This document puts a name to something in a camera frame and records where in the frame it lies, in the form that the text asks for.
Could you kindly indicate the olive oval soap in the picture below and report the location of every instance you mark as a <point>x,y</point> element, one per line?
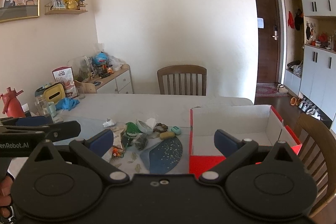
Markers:
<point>167,135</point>

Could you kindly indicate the mint cup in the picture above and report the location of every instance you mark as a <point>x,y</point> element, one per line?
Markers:
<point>50,109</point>

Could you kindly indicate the crumpled clear plastic bag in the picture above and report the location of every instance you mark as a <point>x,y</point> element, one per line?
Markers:
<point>115,62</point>

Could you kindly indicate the white crumpled paper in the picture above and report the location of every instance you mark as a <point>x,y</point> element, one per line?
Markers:
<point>109,123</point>

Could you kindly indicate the white tissue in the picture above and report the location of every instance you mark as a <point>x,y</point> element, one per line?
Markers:
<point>151,122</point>

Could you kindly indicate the small house ornament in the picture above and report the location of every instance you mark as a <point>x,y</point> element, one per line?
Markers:
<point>82,3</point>

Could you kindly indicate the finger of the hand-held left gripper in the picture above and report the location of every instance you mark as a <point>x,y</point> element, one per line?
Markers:
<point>63,129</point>
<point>34,121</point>

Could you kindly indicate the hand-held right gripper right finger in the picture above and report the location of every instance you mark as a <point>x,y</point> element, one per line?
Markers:
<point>225,141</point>

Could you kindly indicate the beige slippers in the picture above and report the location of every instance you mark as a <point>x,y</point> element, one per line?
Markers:
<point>282,88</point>

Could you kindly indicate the patterned door rug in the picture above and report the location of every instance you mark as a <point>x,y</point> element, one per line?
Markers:
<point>265,90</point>

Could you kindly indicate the black hanging bag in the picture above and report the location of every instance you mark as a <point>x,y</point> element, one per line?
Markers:
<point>298,20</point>

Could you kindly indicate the white door notice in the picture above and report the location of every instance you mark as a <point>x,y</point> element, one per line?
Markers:
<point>260,22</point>

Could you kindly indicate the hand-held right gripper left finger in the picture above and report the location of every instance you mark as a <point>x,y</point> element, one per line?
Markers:
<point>101,140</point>

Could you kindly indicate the bags in cupboard niche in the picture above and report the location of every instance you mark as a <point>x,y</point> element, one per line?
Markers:
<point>295,67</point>

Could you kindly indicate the yellow tissue box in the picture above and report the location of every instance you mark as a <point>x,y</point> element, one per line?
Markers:
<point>53,94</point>

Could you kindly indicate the standing photo frame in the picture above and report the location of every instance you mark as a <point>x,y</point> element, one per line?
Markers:
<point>57,0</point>

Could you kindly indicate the brown scrunchie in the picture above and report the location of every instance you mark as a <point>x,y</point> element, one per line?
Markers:
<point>160,127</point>

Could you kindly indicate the orange rooster toy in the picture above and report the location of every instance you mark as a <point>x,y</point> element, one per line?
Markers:
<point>116,153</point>

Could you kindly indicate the silver door lock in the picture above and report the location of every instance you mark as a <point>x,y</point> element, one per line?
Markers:
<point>275,32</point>

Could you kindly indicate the brown curved wooden chair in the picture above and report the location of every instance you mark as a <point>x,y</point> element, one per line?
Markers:
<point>319,140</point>

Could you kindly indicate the red water bottle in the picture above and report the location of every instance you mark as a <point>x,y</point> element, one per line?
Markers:
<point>11,106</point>

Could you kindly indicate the red hanging cloth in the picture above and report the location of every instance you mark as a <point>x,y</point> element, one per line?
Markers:
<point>290,19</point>

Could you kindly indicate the drinking glass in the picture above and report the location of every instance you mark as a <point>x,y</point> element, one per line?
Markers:
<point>81,92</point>

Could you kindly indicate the blue ball toy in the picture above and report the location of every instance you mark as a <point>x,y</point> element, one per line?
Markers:
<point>101,58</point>

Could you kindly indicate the glass jar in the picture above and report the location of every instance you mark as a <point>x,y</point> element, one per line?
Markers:
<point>40,106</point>

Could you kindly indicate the small teal case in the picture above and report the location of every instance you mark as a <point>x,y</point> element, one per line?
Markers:
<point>176,130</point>

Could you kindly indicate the blue round placemat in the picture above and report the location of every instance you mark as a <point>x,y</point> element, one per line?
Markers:
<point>162,158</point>

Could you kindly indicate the brown slatted wooden chair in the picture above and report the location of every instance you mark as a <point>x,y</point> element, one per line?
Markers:
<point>181,71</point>

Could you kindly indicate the clear packet of sticks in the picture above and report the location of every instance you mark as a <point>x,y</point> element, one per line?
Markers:
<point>118,138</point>

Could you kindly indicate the white wooden sideboard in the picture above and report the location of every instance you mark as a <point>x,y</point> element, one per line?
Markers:
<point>120,82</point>

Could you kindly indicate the clear plant container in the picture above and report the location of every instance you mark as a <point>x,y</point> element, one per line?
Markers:
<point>81,69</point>

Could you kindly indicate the red cardboard box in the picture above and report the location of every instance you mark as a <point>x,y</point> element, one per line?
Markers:
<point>231,119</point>

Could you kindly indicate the brown entrance door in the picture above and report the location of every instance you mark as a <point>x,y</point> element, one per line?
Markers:
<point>265,56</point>

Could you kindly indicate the red white snack box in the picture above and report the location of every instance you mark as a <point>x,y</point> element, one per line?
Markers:
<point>67,79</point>

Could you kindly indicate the red decor on cupboard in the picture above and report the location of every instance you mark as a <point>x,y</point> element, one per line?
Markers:
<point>323,37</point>

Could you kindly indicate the person's left hand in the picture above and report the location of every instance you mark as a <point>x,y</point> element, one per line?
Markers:
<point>5,190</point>

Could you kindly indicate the orange slippers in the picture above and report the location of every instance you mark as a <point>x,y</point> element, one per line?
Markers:
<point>295,101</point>

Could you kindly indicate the row of shoes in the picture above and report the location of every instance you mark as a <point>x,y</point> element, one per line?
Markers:
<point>309,109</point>

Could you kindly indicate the green ribbed item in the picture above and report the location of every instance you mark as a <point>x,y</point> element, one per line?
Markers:
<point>130,128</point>

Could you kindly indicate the dark green packet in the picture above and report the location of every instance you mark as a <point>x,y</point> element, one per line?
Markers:
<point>128,140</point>

